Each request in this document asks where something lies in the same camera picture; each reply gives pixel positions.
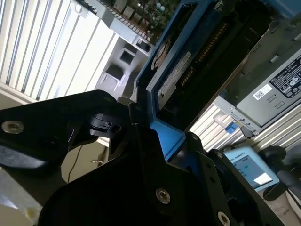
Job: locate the hard disk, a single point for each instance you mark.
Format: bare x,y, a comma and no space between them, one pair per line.
211,70

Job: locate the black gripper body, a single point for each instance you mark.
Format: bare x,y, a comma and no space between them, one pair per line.
98,200

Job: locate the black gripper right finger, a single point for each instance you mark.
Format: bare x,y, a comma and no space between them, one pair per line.
211,188

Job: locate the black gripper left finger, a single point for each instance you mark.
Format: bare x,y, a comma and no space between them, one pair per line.
35,131

